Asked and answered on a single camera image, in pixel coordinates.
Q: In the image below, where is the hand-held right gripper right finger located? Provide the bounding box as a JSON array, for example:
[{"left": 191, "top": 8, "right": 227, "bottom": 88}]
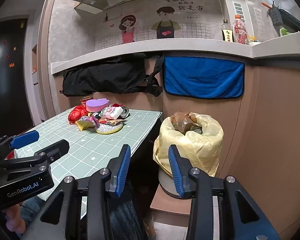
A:
[{"left": 168, "top": 144, "right": 282, "bottom": 240}]

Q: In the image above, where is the pink heart snack packet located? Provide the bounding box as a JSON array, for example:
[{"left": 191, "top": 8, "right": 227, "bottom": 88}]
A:
[{"left": 100, "top": 106, "right": 122, "bottom": 119}]

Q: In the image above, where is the person's left hand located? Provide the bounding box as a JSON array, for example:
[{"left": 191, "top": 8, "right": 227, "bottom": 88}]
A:
[{"left": 4, "top": 204, "right": 24, "bottom": 233}]

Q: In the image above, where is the blue denim cloth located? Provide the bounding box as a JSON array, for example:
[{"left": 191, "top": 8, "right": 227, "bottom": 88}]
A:
[{"left": 17, "top": 196, "right": 49, "bottom": 227}]

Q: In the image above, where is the red paper cup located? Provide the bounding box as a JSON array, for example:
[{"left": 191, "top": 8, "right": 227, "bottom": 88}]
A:
[{"left": 80, "top": 96, "right": 94, "bottom": 107}]

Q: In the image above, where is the dark cloth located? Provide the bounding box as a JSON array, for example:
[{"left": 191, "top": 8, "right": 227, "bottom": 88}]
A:
[{"left": 109, "top": 180, "right": 143, "bottom": 240}]

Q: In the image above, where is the grey utensil holder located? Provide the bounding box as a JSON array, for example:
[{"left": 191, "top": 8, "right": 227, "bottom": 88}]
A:
[{"left": 268, "top": 7, "right": 280, "bottom": 25}]

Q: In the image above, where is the purple eggplant sponge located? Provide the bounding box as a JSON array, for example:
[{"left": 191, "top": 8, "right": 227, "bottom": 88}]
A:
[{"left": 86, "top": 99, "right": 110, "bottom": 112}]

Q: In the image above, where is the white vented column cover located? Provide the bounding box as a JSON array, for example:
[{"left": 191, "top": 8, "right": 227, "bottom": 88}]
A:
[{"left": 218, "top": 0, "right": 253, "bottom": 40}]

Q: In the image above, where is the bin with yellow bag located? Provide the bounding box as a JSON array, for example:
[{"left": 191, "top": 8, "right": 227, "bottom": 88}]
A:
[{"left": 153, "top": 112, "right": 224, "bottom": 198}]

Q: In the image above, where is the brown crumpled plastic bag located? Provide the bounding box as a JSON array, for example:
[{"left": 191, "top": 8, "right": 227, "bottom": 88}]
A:
[{"left": 170, "top": 112, "right": 205, "bottom": 134}]

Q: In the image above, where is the crumpled brown snack wrapper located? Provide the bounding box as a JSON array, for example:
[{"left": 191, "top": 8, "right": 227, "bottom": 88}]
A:
[{"left": 100, "top": 117, "right": 125, "bottom": 127}]

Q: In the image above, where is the clear bottle with label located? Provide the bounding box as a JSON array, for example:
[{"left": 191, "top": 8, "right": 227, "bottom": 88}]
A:
[{"left": 221, "top": 19, "right": 234, "bottom": 42}]

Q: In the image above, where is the yellow snack packet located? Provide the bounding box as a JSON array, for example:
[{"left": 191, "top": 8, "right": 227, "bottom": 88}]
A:
[{"left": 75, "top": 116, "right": 100, "bottom": 131}]

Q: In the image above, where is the white kitchen counter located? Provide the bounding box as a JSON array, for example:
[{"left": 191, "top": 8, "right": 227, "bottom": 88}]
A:
[{"left": 51, "top": 29, "right": 300, "bottom": 77}]

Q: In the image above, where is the cartoon couple wall sticker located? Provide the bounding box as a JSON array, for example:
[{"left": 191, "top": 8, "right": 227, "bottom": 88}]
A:
[{"left": 94, "top": 0, "right": 212, "bottom": 49}]

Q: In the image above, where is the bottle of red chilies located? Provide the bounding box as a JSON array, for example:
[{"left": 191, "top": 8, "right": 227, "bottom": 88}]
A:
[{"left": 233, "top": 14, "right": 248, "bottom": 45}]

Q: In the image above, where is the green checked tablecloth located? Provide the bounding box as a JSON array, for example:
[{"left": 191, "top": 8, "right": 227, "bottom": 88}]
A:
[{"left": 14, "top": 109, "right": 163, "bottom": 220}]

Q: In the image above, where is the blue hanging towel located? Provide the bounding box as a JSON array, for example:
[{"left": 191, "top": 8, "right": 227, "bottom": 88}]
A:
[{"left": 162, "top": 56, "right": 245, "bottom": 99}]

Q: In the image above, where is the yellow round mesh scrubber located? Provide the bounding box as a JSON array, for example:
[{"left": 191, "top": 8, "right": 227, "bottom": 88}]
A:
[{"left": 95, "top": 121, "right": 124, "bottom": 135}]

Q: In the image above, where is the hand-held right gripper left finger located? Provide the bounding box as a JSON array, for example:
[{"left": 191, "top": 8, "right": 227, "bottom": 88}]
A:
[{"left": 27, "top": 144, "right": 132, "bottom": 240}]

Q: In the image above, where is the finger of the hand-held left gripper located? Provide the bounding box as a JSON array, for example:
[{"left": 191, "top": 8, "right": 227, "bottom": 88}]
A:
[
  {"left": 0, "top": 139, "right": 70, "bottom": 180},
  {"left": 0, "top": 130, "right": 39, "bottom": 159}
]

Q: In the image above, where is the black door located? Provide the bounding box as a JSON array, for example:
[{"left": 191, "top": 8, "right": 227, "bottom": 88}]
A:
[{"left": 0, "top": 17, "right": 37, "bottom": 138}]

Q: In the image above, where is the red plastic bag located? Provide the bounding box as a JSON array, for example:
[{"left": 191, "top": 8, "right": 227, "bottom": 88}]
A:
[{"left": 68, "top": 105, "right": 88, "bottom": 125}]

